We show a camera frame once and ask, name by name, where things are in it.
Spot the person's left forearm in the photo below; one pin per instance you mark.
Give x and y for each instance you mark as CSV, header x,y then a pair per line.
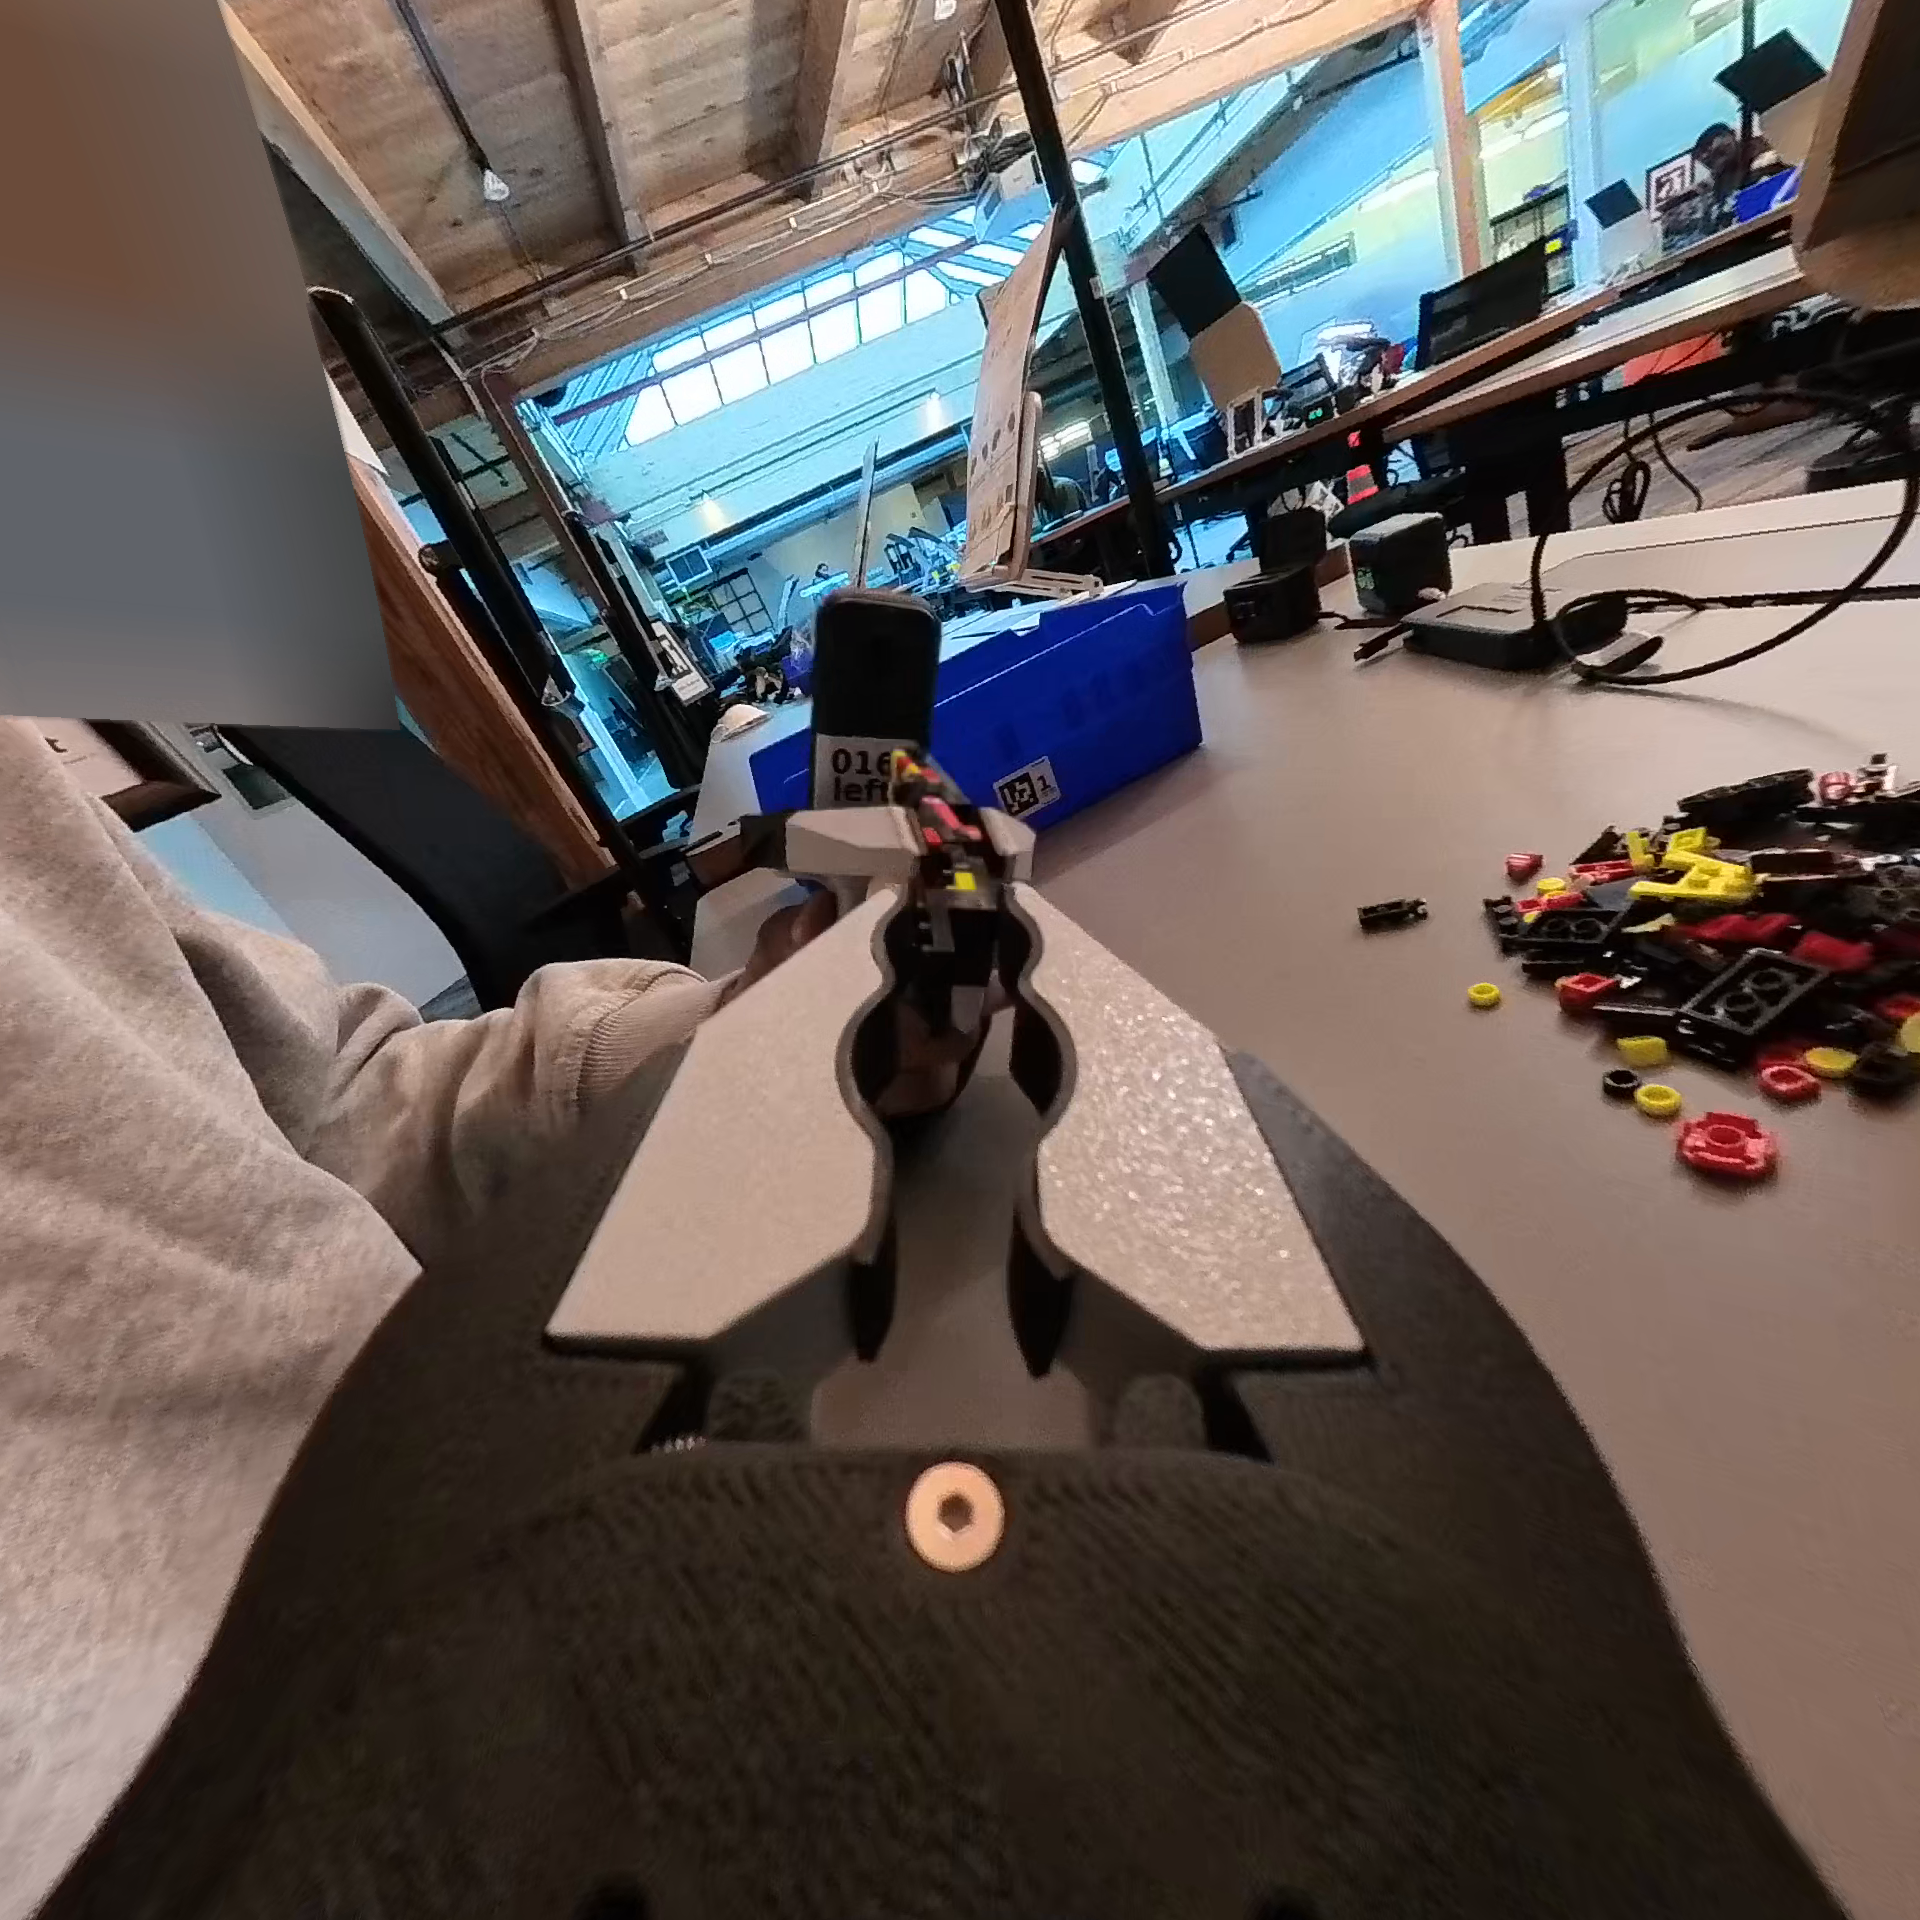
x,y
541,1080

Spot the pile of loose lego pieces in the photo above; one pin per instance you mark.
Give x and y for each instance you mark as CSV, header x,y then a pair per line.
x,y
1740,960

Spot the white dust mask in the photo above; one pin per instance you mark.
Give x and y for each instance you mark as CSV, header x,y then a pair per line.
x,y
743,725

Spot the large blue storage bin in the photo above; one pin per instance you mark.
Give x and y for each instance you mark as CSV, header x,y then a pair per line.
x,y
1080,706

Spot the black lego assembly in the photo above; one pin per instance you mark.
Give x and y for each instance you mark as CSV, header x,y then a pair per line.
x,y
950,902

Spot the person's left hand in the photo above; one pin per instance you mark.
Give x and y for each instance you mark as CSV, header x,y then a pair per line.
x,y
915,1074

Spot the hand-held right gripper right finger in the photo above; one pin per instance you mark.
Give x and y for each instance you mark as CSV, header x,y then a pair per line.
x,y
1186,1184

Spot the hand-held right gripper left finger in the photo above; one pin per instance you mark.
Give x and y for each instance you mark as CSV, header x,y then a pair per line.
x,y
734,1184

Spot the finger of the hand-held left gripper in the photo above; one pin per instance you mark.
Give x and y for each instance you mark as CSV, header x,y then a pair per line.
x,y
1013,852
850,844

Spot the black office chair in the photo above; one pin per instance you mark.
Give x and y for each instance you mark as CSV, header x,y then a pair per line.
x,y
405,840

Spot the small black lego piece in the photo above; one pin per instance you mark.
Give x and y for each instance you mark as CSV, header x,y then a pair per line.
x,y
1392,912

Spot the cardboard board on stand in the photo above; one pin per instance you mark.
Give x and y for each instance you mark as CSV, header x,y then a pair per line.
x,y
1008,405

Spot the background wooden desk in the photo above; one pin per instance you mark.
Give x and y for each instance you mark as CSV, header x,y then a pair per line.
x,y
1500,360

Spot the flat black hub box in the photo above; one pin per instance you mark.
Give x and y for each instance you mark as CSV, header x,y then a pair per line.
x,y
1484,623

